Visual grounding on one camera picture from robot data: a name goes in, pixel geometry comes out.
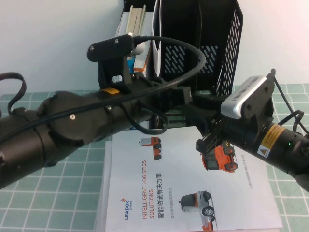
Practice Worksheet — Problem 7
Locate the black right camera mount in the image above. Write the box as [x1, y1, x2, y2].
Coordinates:
[241, 68, 278, 147]

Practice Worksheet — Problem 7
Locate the green checked tablecloth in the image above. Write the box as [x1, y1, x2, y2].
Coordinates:
[0, 83, 309, 232]

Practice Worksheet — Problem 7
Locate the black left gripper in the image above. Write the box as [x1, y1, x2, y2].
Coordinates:
[120, 72, 193, 128]

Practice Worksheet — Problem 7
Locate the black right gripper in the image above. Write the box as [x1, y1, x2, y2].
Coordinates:
[184, 93, 244, 155]

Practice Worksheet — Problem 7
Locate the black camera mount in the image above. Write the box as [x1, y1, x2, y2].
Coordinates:
[86, 34, 135, 95]
[241, 68, 278, 147]

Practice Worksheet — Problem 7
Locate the thick black left camera cable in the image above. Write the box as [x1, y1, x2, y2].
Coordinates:
[0, 35, 206, 145]

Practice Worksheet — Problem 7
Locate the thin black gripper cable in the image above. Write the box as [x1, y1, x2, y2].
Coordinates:
[124, 105, 169, 134]

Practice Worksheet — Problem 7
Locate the dark arm cable loop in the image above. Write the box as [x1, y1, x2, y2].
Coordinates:
[0, 72, 27, 116]

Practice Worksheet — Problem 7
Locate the black plastic book holder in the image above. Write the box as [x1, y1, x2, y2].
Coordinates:
[122, 0, 244, 131]

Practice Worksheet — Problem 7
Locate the blue spine book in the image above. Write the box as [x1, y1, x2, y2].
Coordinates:
[124, 5, 147, 73]

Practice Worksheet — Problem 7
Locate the AgileX robot photo brochure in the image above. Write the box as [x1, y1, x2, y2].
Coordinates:
[151, 0, 163, 78]

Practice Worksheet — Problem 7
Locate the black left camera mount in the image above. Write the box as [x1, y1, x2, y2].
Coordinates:
[86, 34, 135, 95]

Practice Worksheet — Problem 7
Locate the white Leador logistics brochure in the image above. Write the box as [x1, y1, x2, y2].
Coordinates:
[105, 125, 283, 232]

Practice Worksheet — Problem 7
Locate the thin white orange-striped book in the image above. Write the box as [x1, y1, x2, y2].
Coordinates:
[115, 12, 132, 41]

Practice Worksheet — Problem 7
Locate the thin black right camera cable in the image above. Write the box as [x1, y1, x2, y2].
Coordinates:
[270, 68, 309, 140]

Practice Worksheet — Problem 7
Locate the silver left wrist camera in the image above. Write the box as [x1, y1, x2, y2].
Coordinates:
[127, 32, 146, 56]

